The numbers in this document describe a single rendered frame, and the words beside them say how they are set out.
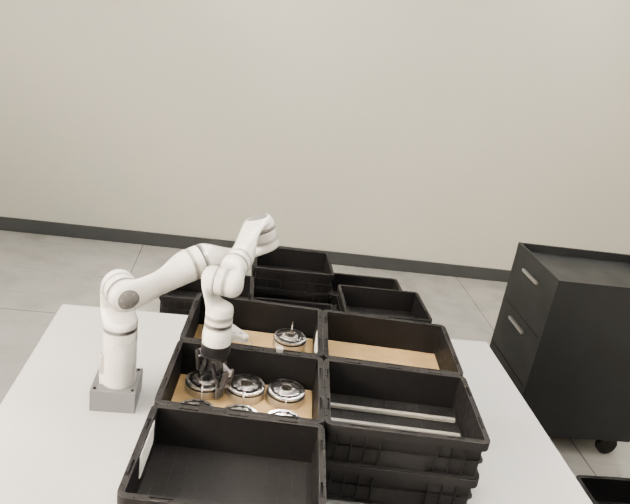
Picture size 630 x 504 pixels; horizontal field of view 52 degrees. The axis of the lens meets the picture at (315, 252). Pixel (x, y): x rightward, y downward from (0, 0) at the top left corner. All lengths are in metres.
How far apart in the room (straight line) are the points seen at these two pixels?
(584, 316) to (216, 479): 1.95
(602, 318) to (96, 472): 2.18
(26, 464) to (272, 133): 3.26
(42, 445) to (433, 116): 3.60
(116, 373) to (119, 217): 3.06
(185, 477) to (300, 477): 0.26
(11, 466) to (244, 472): 0.57
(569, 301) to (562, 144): 2.32
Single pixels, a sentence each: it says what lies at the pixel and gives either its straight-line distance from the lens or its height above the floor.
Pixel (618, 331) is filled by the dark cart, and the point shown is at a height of 0.69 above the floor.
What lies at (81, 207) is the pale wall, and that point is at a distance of 4.88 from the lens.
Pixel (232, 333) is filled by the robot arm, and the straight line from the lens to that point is 1.68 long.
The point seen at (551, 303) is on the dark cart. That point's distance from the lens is 2.93.
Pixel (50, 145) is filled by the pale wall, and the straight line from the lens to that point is 4.80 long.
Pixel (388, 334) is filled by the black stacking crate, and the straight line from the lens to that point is 2.10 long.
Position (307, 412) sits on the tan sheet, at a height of 0.83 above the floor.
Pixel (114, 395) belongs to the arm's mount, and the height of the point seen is 0.76.
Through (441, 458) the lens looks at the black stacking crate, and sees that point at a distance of 1.64.
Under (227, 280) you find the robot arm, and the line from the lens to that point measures 1.56.
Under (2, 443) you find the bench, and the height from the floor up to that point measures 0.70.
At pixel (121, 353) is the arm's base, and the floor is 0.88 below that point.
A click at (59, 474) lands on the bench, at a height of 0.70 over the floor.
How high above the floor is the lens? 1.83
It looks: 21 degrees down
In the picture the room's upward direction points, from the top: 9 degrees clockwise
